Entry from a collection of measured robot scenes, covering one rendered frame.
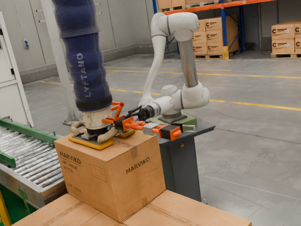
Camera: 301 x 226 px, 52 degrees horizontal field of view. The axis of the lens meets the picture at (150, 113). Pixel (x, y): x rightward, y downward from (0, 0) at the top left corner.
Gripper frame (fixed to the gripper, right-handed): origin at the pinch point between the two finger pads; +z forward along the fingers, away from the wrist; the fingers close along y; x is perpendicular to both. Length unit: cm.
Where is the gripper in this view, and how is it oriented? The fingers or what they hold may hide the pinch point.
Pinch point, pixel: (125, 123)
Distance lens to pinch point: 178.1
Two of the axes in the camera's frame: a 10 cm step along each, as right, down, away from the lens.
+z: -6.7, 3.2, -6.7
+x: -7.3, -1.1, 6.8
